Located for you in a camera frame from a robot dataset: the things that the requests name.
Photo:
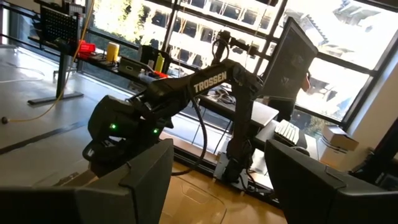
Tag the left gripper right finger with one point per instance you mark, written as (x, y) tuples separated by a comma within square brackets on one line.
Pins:
[(326, 202)]

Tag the white box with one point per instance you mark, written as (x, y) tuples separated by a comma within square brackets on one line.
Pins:
[(326, 154)]

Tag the black pegboard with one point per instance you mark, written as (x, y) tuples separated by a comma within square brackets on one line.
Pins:
[(59, 26)]

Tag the black desk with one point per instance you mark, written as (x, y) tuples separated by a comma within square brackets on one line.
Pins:
[(261, 113), (62, 71)]

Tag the white keyboard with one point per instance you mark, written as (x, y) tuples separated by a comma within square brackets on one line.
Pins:
[(287, 132)]

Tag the black equipment box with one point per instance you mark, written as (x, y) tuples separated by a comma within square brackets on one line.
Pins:
[(149, 56)]

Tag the black desk foot bar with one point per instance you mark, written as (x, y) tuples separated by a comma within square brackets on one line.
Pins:
[(56, 98)]

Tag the black computer monitor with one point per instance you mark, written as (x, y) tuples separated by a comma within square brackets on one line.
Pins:
[(289, 62)]

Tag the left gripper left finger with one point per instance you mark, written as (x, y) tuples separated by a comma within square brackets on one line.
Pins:
[(93, 205)]

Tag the grey device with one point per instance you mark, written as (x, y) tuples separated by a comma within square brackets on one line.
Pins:
[(130, 67)]

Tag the brown cardboard box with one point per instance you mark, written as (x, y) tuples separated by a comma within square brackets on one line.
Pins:
[(339, 138)]

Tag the yellow green bottle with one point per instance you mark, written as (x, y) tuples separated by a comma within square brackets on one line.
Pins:
[(159, 63)]

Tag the red plastic box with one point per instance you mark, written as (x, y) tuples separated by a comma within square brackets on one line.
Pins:
[(86, 48)]

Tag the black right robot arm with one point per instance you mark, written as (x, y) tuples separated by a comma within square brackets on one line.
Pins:
[(208, 82)]

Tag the yellow cylindrical container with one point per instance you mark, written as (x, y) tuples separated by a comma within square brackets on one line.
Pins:
[(112, 52)]

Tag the clear plastic bin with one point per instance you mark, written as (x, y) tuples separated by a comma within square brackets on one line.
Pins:
[(192, 205)]

